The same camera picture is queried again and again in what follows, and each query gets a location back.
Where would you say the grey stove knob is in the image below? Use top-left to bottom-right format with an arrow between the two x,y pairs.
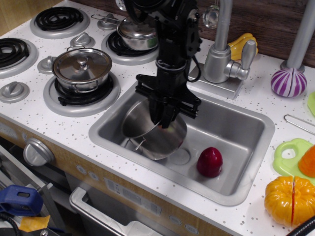
97,14 -> 120,30
0,81 -> 30,103
37,56 -> 57,74
70,32 -> 95,48

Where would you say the stove burner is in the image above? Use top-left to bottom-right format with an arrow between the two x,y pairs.
101,31 -> 158,66
30,6 -> 90,39
0,38 -> 38,79
43,72 -> 121,117

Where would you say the front left stove burner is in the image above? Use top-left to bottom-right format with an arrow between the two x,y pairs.
0,38 -> 38,79

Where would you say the yellow toy banana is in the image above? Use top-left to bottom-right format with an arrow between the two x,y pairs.
228,33 -> 258,60

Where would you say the front right stove burner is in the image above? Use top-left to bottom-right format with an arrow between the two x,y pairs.
43,72 -> 121,117

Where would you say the silver toy faucet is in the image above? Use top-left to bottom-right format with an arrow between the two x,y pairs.
189,0 -> 257,99

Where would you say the back left stove burner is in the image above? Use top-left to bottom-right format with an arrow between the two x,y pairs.
30,6 -> 90,39

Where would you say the grey oven door handle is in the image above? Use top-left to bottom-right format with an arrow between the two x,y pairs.
69,187 -> 160,236

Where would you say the lidded steel pot front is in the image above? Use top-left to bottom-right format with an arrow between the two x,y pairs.
52,48 -> 112,93

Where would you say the grey stove knob centre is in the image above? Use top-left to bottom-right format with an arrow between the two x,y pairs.
70,32 -> 95,48

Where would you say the grey stove knob front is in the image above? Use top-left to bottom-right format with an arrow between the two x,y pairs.
0,81 -> 30,103

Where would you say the lidded steel pot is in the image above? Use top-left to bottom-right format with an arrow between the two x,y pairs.
116,17 -> 158,51
52,48 -> 112,93

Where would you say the black corrugated cable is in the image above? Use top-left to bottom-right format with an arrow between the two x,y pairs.
286,216 -> 315,236

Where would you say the green toy piece right edge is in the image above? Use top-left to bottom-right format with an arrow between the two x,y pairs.
307,92 -> 315,116

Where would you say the purple white toy onion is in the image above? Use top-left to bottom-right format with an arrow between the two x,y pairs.
271,68 -> 307,97

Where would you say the grey toy sink basin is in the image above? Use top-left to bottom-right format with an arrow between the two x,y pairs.
89,87 -> 275,206

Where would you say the back right stove burner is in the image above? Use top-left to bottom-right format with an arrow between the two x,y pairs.
101,31 -> 158,66

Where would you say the grey support pole right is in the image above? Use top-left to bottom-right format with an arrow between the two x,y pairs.
280,0 -> 315,73

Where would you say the metal wire utensil handle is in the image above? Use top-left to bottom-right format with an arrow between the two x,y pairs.
283,114 -> 315,135

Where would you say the yellow tape piece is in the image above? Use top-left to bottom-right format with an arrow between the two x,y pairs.
18,215 -> 51,233

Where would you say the hanging perforated strainer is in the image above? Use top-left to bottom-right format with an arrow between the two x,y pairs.
115,0 -> 126,11

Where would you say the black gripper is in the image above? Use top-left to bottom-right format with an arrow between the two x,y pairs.
136,62 -> 200,129

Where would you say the grey oven dial knob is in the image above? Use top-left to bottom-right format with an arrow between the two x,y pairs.
23,138 -> 55,167

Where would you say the orange toy carrot piece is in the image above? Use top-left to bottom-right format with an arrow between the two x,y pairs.
298,146 -> 315,178

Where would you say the grey stove knob left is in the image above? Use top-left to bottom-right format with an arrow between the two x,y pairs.
37,56 -> 57,74

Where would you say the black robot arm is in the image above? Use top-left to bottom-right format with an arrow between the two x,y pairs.
124,0 -> 202,128

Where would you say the red toy pepper half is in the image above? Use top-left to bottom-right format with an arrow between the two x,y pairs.
196,147 -> 223,177

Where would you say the hanging clear ladle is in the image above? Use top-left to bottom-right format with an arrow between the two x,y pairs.
202,0 -> 220,29

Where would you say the light green toy plate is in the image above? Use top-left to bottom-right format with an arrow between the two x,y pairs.
272,138 -> 315,185

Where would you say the orange toy pumpkin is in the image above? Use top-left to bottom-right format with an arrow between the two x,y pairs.
264,176 -> 315,227

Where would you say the grey stove knob back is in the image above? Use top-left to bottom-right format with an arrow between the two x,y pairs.
97,14 -> 120,30

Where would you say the lidded steel pot back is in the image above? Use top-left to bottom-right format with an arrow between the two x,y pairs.
116,17 -> 158,51

